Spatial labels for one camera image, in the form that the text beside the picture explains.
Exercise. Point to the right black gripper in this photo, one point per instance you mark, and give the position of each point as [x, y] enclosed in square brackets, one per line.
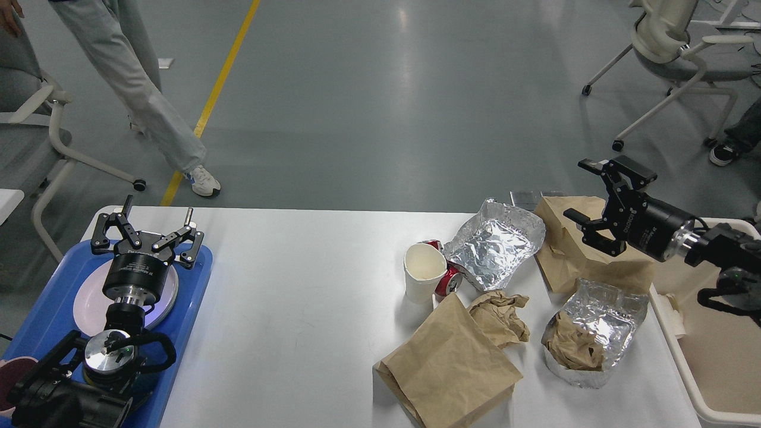
[653, 227]

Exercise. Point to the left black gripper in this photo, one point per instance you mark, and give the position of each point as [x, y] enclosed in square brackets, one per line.
[138, 273]

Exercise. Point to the brown paper bag back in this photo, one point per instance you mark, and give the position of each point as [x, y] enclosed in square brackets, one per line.
[564, 258]

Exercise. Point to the pink plate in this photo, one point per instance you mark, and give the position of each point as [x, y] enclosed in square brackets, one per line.
[89, 303]

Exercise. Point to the foil bowl with paper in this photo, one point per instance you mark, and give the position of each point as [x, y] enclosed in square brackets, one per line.
[587, 338]

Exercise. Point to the pink mug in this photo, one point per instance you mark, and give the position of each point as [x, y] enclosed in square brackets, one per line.
[12, 371]

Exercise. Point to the large brown paper bag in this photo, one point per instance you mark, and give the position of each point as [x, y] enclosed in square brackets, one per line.
[448, 374]

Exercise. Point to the dark green mug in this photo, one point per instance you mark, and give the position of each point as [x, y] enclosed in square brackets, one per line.
[140, 389]

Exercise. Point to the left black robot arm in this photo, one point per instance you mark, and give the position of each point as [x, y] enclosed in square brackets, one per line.
[103, 343]

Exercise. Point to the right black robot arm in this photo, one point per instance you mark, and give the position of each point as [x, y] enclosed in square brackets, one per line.
[735, 253]

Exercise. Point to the right floor outlet plate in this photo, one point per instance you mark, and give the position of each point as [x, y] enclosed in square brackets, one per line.
[553, 193]

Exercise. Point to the floor outlet plate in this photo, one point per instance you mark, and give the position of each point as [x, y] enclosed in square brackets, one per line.
[553, 193]
[527, 200]

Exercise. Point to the left floor outlet plate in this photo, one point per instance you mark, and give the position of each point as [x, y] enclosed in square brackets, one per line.
[527, 200]

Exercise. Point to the green plate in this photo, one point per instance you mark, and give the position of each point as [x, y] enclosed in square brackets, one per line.
[169, 309]

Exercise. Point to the blue plastic tray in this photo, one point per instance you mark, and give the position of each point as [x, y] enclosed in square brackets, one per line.
[52, 316]

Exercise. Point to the crumpled aluminium foil sheet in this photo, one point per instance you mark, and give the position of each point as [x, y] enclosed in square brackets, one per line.
[491, 245]

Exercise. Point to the white side table corner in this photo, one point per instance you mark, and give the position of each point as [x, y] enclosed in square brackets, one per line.
[10, 199]

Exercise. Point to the grey office chair left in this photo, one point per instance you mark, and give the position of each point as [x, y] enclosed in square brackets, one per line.
[36, 155]

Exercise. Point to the crumpled brown paper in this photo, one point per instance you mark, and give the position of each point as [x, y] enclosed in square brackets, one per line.
[495, 314]

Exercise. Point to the white office chair right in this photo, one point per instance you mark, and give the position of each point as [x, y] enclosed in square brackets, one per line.
[693, 62]

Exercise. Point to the crushed red soda can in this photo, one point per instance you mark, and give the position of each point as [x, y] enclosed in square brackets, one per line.
[450, 281]

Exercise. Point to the beige plastic bin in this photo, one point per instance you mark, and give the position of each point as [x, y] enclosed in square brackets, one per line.
[716, 353]

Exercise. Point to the white paper cup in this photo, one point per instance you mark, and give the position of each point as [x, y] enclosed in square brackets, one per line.
[424, 266]

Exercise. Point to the person in grey trousers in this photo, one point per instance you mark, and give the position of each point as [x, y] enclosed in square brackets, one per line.
[114, 39]

